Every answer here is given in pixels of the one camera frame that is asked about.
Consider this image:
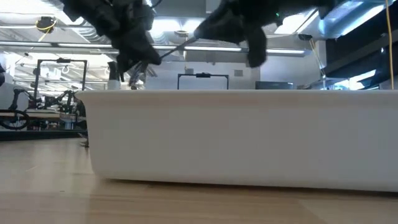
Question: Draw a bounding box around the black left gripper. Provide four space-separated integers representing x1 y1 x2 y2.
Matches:
108 6 162 75

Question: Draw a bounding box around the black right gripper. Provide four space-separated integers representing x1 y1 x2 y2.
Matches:
195 0 282 68

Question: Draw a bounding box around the large black spoon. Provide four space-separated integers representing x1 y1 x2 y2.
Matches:
159 36 199 60

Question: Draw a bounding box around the spray bottle with yellow liquid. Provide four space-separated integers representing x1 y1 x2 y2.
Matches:
107 61 123 91

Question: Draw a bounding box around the white cutlery tray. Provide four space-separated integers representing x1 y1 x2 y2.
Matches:
76 89 398 192

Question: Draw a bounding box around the long ceiling light strip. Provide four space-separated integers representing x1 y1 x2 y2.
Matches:
0 41 312 56

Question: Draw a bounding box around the dark monitor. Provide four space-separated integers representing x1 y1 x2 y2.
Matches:
255 81 294 91

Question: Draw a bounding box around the silver pole with black head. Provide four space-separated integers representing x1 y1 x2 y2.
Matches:
298 33 328 91

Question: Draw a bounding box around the background workbench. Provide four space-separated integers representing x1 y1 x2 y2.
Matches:
0 110 88 131

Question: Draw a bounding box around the black round hoop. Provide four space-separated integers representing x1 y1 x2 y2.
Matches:
0 108 31 131

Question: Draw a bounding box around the black gantry frame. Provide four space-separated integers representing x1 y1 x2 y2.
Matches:
33 58 88 94

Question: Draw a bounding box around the yellow ceiling cable reel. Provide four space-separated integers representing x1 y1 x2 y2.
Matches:
35 16 58 34

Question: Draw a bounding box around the silver air duct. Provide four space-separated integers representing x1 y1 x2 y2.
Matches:
317 0 386 40

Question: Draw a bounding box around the yellow extension cord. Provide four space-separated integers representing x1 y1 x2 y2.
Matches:
384 0 395 91

